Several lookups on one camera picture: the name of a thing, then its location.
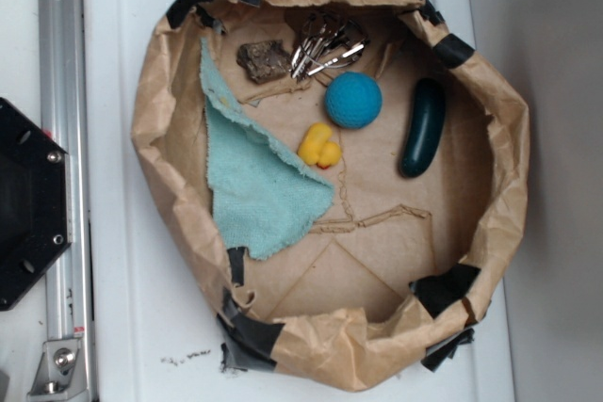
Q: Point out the light blue cloth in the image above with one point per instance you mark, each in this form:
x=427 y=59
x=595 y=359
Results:
x=264 y=197

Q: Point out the yellow rubber duck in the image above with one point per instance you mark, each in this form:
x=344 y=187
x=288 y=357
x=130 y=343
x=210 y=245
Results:
x=316 y=148

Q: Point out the brown paper bag bin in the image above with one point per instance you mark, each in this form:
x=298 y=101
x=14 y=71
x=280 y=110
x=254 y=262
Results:
x=399 y=270

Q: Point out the brown rock chunk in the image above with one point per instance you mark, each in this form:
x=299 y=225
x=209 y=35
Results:
x=264 y=61

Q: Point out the dark green toy cucumber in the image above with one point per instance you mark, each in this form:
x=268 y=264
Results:
x=426 y=128

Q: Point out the white plastic tray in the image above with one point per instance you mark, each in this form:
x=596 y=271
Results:
x=156 y=338

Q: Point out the aluminium extrusion rail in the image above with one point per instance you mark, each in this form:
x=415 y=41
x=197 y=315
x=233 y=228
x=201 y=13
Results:
x=69 y=295

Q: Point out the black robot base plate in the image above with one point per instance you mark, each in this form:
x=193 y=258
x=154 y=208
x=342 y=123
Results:
x=34 y=208

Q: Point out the metal corner bracket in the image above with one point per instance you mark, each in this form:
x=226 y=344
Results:
x=61 y=374

